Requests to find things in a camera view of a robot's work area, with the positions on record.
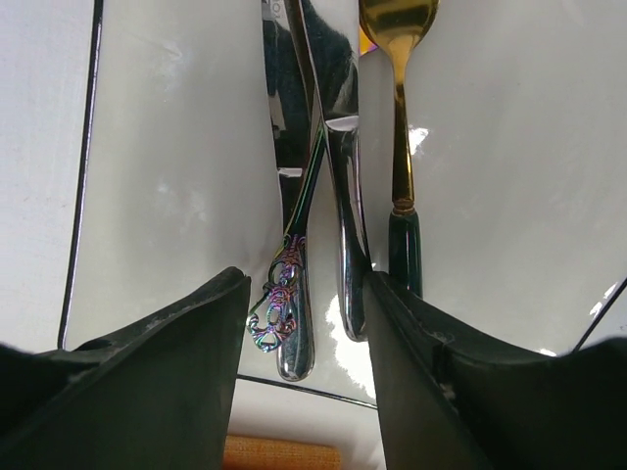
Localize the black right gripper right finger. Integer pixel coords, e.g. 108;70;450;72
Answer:
363;271;626;469

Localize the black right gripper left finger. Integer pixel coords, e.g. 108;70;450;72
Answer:
1;267;251;469

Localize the orange cloth napkin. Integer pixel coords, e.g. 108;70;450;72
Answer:
222;436;342;470

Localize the silver table knife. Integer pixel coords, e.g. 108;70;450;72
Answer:
261;1;314;382

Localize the white square plate black rim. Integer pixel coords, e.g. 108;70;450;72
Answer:
57;0;627;410

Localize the gold spoon dark handle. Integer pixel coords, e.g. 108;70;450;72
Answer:
359;0;440;298

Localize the gold fork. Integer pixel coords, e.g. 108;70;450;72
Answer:
288;1;371;342

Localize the iridescent ornate teaspoon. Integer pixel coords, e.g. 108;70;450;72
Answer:
247;120;324;353

